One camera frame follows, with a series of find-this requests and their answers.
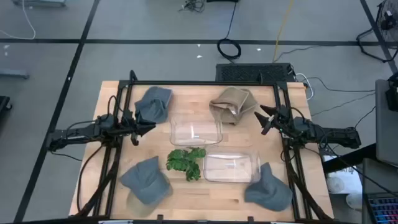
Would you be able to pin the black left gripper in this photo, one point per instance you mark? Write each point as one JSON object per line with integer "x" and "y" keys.
{"x": 129, "y": 124}

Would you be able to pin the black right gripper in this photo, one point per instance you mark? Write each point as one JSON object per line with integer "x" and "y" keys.
{"x": 283, "y": 119}

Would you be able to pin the plain grey cap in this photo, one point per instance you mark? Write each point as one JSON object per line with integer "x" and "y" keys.
{"x": 154, "y": 104}
{"x": 269, "y": 193}

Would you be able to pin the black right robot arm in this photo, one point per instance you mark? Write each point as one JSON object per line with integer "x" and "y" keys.
{"x": 335, "y": 137}

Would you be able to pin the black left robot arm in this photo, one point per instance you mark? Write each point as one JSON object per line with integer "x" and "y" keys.
{"x": 81, "y": 133}

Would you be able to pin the black computer tower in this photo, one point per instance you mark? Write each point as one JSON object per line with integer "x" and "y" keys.
{"x": 248, "y": 73}

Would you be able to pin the clear plastic bin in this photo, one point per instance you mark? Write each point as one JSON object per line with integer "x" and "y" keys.
{"x": 196, "y": 130}
{"x": 231, "y": 168}

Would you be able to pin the green plant in white pot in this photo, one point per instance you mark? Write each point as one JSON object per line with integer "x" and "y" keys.
{"x": 185, "y": 161}

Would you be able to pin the grey cap with beige brim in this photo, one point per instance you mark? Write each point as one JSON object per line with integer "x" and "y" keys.
{"x": 146, "y": 183}

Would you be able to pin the white cardboard box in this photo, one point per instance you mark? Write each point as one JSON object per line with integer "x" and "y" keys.
{"x": 342, "y": 179}

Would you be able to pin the grey desk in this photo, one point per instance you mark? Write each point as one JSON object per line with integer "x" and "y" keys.
{"x": 385, "y": 130}

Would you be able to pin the grey metal table foot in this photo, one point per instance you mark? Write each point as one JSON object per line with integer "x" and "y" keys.
{"x": 14, "y": 73}

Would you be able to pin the backlit rainbow keyboard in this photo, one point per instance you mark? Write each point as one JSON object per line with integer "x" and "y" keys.
{"x": 384, "y": 210}

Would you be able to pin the black standing fan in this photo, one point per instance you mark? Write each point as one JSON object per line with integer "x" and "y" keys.
{"x": 388, "y": 18}

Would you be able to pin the black metal table frame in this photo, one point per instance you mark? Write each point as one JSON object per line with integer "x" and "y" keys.
{"x": 199, "y": 83}

